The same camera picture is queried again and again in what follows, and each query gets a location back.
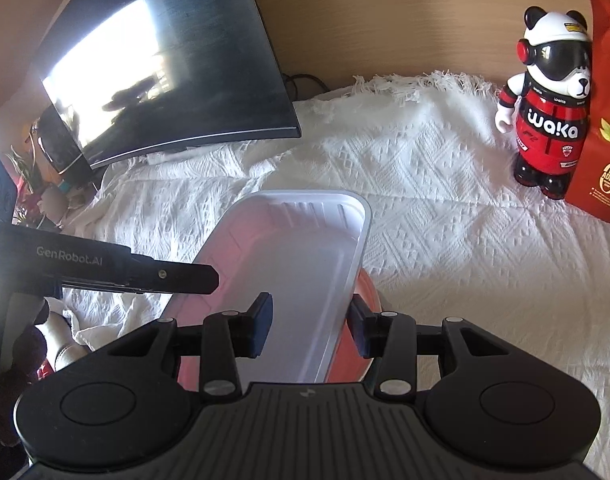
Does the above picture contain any panda bear figurine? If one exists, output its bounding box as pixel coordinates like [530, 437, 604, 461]
[495, 6, 592, 200]

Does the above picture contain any black curved monitor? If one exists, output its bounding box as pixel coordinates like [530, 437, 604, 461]
[34, 0, 301, 167]

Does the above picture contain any red quail eggs bag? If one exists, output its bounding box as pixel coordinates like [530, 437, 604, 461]
[566, 0, 610, 223]

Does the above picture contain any red and white tray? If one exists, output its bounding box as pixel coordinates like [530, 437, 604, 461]
[163, 190, 381, 386]

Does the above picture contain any white textured tablecloth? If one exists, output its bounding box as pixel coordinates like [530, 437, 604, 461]
[64, 72, 610, 479]

